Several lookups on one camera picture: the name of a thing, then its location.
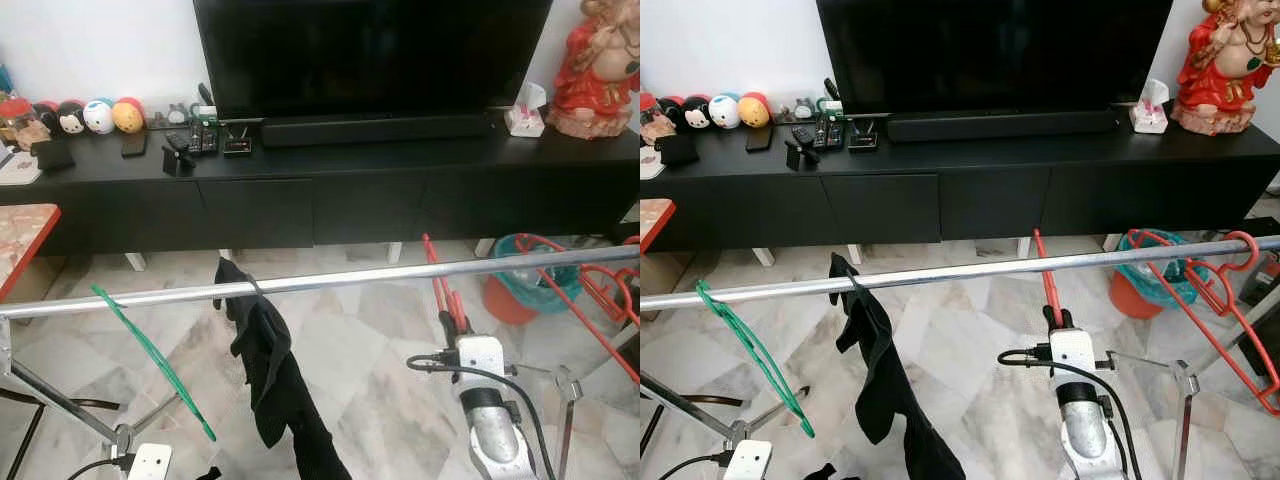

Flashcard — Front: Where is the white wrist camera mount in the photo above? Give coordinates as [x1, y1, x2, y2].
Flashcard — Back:
[722, 440, 773, 480]
[455, 335, 508, 393]
[1048, 328, 1099, 386]
[128, 443, 173, 480]

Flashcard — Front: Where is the black soundbar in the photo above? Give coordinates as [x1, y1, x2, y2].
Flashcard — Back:
[886, 107, 1121, 143]
[260, 112, 494, 149]

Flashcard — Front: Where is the white tissue box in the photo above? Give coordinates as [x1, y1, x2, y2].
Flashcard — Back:
[505, 82, 549, 138]
[1130, 78, 1171, 134]

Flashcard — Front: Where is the black flat television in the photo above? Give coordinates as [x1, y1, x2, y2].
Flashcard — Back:
[193, 0, 554, 121]
[817, 0, 1174, 116]

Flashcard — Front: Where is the silver steel clothes rack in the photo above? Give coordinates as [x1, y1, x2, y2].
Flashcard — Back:
[640, 235, 1280, 480]
[0, 245, 641, 480]

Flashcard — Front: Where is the yellow red round plush toy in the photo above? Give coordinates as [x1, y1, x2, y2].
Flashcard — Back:
[738, 92, 772, 129]
[112, 97, 146, 135]

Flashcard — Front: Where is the black polo shirt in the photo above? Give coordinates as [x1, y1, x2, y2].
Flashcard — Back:
[828, 252, 967, 480]
[213, 257, 353, 480]

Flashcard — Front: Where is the green plastic clothes hanger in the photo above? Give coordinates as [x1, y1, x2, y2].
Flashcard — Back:
[695, 280, 816, 439]
[90, 285, 217, 442]

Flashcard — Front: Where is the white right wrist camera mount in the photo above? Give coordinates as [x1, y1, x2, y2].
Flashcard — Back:
[1048, 328, 1099, 386]
[455, 335, 508, 393]

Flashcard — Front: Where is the green plastic bin liner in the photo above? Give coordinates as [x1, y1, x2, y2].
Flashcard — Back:
[1115, 232, 1206, 309]
[490, 235, 586, 316]

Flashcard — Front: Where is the small black box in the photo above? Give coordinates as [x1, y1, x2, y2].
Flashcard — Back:
[655, 133, 701, 167]
[32, 140, 77, 171]

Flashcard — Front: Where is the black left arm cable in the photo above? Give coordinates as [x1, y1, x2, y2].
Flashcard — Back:
[65, 453, 136, 480]
[655, 450, 731, 480]

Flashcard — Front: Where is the white blue round plush toy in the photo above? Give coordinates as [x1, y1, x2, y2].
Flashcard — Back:
[708, 93, 743, 130]
[82, 98, 117, 135]

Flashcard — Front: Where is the long black tv cabinet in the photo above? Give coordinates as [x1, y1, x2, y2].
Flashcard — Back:
[640, 115, 1280, 266]
[0, 118, 641, 273]

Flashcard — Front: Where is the black remote controls holder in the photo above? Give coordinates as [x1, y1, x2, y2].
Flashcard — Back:
[785, 120, 846, 171]
[163, 125, 221, 178]

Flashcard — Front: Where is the red plastic waste bin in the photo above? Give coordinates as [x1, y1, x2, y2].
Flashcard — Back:
[483, 272, 546, 326]
[1108, 270, 1166, 321]

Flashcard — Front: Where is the red gold figurine statue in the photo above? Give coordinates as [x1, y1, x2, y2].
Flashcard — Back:
[1170, 0, 1280, 136]
[545, 0, 641, 139]

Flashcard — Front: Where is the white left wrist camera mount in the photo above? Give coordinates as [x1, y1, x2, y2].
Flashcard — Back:
[128, 443, 173, 480]
[722, 440, 773, 480]

